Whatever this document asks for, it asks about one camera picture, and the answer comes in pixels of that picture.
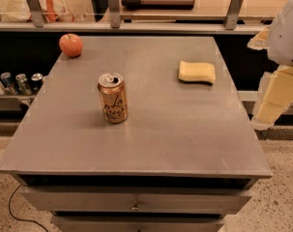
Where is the left metal bracket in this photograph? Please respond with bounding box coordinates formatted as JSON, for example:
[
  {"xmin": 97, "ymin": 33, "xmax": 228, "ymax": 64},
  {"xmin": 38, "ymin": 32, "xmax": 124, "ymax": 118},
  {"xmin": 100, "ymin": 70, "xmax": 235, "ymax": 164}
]
[{"xmin": 26, "ymin": 0, "xmax": 45, "ymax": 28}]

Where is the red apple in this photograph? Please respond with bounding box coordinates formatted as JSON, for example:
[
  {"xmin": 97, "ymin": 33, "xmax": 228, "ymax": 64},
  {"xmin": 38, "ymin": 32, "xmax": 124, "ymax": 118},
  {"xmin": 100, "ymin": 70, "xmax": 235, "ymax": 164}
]
[{"xmin": 59, "ymin": 34, "xmax": 83, "ymax": 58}]

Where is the metal bracket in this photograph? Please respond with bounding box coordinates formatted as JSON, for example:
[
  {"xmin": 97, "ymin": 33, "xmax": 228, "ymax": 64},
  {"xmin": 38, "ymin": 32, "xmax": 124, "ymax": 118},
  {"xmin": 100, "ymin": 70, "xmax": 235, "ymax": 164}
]
[
  {"xmin": 224, "ymin": 0, "xmax": 244, "ymax": 30},
  {"xmin": 26, "ymin": 0, "xmax": 45, "ymax": 28},
  {"xmin": 107, "ymin": 0, "xmax": 121, "ymax": 28}
]

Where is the black floor cable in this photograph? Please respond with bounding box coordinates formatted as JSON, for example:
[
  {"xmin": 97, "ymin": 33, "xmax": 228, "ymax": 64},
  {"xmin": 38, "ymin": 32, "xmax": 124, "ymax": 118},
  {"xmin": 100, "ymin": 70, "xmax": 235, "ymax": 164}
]
[{"xmin": 8, "ymin": 185, "xmax": 49, "ymax": 232}]

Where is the yellow sponge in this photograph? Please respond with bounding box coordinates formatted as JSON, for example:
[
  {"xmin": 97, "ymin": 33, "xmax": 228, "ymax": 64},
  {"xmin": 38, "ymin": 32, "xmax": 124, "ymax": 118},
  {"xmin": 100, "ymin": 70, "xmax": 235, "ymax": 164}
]
[{"xmin": 178, "ymin": 61, "xmax": 216, "ymax": 84}]

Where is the grey drawer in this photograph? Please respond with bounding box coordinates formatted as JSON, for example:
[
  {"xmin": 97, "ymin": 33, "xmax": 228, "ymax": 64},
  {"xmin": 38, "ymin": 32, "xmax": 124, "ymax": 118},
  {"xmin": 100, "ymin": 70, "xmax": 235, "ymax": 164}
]
[
  {"xmin": 51, "ymin": 216, "xmax": 223, "ymax": 232},
  {"xmin": 20, "ymin": 187, "xmax": 251, "ymax": 215}
]

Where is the lower grey drawer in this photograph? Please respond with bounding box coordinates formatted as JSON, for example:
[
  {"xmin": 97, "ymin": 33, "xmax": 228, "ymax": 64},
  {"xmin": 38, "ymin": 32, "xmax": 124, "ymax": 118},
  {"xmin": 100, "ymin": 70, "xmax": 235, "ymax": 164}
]
[{"xmin": 51, "ymin": 216, "xmax": 223, "ymax": 232}]

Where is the right metal bracket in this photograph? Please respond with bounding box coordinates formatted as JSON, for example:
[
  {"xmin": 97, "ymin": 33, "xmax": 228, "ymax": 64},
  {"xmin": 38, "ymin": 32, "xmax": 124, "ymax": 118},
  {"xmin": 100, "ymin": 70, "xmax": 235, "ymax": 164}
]
[{"xmin": 224, "ymin": 0, "xmax": 244, "ymax": 30}]

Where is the white and orange bag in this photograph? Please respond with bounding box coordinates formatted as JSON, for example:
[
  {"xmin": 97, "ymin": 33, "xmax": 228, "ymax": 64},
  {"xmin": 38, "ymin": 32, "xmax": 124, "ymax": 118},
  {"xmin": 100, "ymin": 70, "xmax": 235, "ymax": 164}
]
[{"xmin": 0, "ymin": 0, "xmax": 74, "ymax": 22}]

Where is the blue can on shelf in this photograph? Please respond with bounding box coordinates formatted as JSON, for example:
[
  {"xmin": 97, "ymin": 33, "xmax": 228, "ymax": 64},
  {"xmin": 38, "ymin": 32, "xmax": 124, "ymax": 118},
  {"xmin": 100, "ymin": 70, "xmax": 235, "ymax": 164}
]
[{"xmin": 0, "ymin": 72, "xmax": 18, "ymax": 95}]

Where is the green can on shelf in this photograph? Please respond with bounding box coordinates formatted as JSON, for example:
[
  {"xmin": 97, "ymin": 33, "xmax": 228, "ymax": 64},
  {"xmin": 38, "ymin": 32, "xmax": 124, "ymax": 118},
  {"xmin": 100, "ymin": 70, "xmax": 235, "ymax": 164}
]
[{"xmin": 15, "ymin": 73, "xmax": 33, "ymax": 96}]

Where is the grey cabinet with drawers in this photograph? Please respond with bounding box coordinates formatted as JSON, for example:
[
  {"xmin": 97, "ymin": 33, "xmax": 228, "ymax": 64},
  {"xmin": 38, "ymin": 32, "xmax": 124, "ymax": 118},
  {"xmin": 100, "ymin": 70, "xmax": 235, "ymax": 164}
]
[{"xmin": 0, "ymin": 37, "xmax": 271, "ymax": 219}]

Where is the middle metal bracket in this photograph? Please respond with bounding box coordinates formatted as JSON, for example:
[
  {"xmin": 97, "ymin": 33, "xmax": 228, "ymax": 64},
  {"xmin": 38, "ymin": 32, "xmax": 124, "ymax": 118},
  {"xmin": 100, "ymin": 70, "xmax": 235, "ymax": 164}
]
[{"xmin": 107, "ymin": 0, "xmax": 121, "ymax": 28}]

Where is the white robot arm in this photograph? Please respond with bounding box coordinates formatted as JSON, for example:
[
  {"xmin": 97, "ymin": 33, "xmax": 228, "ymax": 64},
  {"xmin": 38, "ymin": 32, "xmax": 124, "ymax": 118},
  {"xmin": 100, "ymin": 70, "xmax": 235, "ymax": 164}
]
[{"xmin": 248, "ymin": 0, "xmax": 293, "ymax": 131}]

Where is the upper grey drawer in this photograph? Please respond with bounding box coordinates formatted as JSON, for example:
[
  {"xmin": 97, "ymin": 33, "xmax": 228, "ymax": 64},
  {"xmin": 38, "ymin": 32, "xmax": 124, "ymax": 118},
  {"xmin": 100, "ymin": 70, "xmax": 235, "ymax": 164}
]
[{"xmin": 20, "ymin": 187, "xmax": 251, "ymax": 215}]

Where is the orange LaCroix soda can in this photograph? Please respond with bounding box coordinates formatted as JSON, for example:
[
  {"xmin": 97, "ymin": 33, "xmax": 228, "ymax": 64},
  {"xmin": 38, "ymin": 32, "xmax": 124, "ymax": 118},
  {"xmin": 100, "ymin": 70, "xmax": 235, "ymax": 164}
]
[{"xmin": 98, "ymin": 72, "xmax": 128, "ymax": 124}]

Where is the dark can on shelf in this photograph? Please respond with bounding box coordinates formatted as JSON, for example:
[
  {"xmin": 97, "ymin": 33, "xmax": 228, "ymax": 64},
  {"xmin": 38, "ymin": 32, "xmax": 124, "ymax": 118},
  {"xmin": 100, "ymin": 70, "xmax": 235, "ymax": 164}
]
[{"xmin": 31, "ymin": 72, "xmax": 44, "ymax": 92}]

